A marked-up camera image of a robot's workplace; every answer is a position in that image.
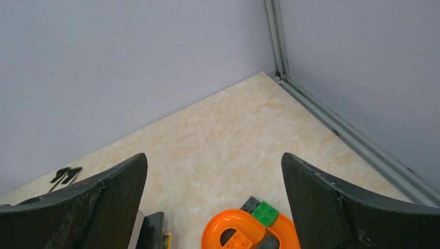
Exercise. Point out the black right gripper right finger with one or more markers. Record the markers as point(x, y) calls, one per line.
point(329, 212)

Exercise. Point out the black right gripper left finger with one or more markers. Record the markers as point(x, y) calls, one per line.
point(97, 212)

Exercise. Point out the cream canvas backpack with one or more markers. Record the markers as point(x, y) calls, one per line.
point(64, 177)

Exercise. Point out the black hardcover book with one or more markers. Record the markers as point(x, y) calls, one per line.
point(152, 234)

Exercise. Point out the green toy brick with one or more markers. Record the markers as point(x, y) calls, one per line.
point(266, 214)

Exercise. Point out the orange curved toy track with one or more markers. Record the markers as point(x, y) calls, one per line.
point(250, 231)

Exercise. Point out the aluminium frame rail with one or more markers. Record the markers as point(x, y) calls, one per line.
point(399, 175)

